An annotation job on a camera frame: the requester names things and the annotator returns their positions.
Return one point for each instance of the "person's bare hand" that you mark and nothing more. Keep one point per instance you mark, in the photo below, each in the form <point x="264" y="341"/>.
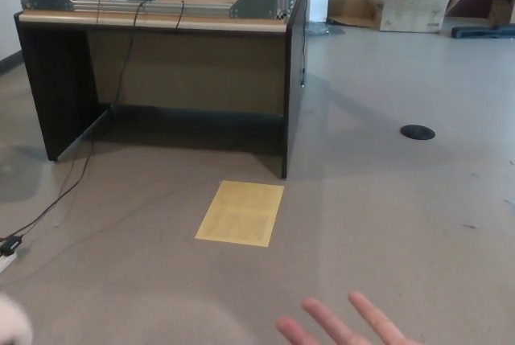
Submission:
<point x="362" y="339"/>

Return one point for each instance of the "pink plush dumpling with sunglasses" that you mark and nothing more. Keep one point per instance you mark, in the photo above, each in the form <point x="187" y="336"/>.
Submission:
<point x="14" y="321"/>

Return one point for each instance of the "yellow paper sheet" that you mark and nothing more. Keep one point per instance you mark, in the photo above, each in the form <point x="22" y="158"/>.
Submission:
<point x="241" y="214"/>

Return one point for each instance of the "round black floor cover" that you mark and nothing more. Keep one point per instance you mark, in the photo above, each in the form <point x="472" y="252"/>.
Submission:
<point x="417" y="132"/>

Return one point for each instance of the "clear plastic bag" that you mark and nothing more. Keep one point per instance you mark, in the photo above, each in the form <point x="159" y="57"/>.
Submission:
<point x="326" y="29"/>

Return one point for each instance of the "dark wooden desk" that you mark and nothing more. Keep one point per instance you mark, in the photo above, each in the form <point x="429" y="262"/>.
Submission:
<point x="189" y="63"/>

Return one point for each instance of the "open white cardboard box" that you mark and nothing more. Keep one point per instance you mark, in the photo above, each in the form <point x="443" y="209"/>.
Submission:
<point x="412" y="15"/>

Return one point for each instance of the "flattened brown cardboard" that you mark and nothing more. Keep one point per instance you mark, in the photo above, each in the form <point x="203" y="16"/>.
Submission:
<point x="350" y="9"/>

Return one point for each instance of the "small brown cardboard box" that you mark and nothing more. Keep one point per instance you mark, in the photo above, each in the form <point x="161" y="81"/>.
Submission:
<point x="501" y="13"/>

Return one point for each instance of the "black power adapter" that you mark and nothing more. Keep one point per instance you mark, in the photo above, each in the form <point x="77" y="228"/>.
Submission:
<point x="11" y="244"/>

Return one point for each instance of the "white power strip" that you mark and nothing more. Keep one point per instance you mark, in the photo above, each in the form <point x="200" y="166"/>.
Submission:
<point x="6" y="262"/>

